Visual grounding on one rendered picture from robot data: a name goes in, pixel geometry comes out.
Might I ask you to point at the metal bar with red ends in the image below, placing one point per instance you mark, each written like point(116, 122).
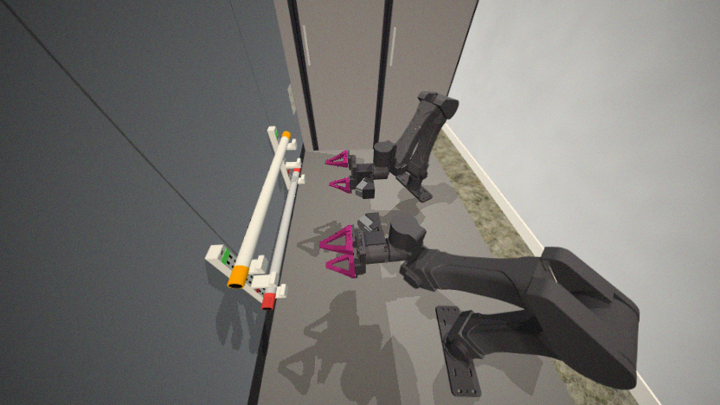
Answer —
point(270, 293)

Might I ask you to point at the white bar with orange-yellow ends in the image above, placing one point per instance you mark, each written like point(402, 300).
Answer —
point(240, 271)

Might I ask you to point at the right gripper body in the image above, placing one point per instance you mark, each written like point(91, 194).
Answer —
point(353, 167)

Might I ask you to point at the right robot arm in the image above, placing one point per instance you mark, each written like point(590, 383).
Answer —
point(395, 158)

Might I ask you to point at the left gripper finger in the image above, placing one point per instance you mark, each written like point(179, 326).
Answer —
point(350, 272)
point(347, 249)

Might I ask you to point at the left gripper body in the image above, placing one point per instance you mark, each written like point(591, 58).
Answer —
point(372, 254)

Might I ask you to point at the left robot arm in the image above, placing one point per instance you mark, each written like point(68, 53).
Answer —
point(603, 349)

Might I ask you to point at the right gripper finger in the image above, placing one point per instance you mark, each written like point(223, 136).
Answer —
point(343, 163)
point(344, 180)

